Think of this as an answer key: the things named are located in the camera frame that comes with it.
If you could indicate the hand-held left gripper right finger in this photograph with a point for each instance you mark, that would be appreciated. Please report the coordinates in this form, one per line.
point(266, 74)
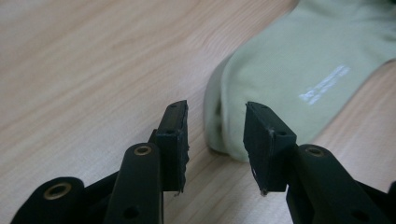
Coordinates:
point(267, 152)

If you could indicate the pale green sock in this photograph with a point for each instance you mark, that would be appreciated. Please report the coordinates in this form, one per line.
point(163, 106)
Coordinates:
point(280, 62)

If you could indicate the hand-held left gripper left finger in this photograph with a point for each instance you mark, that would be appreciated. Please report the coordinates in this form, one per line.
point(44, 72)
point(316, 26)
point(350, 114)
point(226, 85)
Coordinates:
point(172, 149)

